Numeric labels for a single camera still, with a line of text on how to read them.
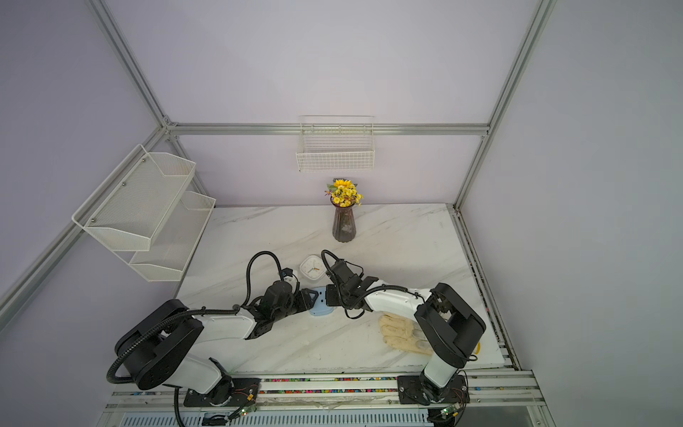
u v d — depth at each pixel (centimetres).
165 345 44
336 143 95
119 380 40
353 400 73
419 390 73
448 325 45
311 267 96
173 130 93
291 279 84
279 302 70
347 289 68
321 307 85
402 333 84
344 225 101
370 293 60
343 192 91
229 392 68
